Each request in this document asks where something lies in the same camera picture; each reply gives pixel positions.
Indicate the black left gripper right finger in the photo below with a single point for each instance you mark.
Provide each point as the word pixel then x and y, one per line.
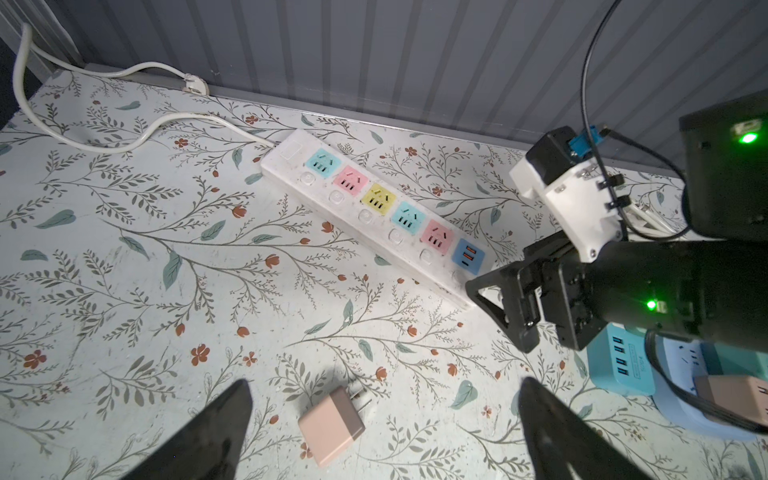
pixel 560 444

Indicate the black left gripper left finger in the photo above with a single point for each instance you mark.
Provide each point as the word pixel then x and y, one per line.
pixel 208 446

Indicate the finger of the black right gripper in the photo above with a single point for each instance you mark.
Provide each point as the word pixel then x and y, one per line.
pixel 524 293

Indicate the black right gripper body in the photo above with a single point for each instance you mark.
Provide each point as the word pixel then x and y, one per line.
pixel 713 288

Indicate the white multicolour power strip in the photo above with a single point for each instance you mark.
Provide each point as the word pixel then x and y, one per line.
pixel 376 214

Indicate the teal power strip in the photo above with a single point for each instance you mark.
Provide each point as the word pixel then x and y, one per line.
pixel 617 363

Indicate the pink charger plug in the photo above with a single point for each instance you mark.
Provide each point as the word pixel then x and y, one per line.
pixel 740 394
pixel 334 424

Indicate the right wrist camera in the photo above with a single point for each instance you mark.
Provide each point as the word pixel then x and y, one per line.
pixel 559 171

